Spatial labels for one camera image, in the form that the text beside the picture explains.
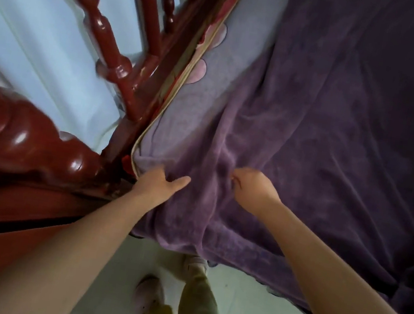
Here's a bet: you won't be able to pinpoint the grey pad with pink circles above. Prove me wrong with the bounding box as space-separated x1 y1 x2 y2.
127 0 293 196

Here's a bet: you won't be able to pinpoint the person's right hand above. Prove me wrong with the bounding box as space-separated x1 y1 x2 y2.
225 165 288 221

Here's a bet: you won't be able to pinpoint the person's right forearm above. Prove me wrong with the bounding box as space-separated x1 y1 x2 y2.
240 197 414 314

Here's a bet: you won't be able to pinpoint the person's left hand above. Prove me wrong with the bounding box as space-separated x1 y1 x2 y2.
128 163 193 219

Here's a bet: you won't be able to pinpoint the person's shoe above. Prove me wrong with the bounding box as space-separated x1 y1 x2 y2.
181 254 211 282
131 272 170 314

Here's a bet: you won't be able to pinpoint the red wooden bed frame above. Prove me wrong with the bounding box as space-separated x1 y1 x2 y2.
0 0 250 314

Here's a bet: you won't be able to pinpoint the person's left forearm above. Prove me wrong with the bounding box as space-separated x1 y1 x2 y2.
0 167 162 314

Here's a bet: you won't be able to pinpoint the purple plush bed sheet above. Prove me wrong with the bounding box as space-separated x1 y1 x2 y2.
121 0 414 314

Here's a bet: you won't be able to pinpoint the pale mosquito net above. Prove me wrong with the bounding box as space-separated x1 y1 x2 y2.
0 0 190 164

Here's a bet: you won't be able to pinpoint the person's left shoe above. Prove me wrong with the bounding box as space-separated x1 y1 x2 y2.
131 272 170 314

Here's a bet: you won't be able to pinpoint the green trousers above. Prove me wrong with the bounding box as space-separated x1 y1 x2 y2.
135 259 239 314

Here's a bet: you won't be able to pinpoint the person's right shoe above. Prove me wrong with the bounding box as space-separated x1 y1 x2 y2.
181 254 211 282

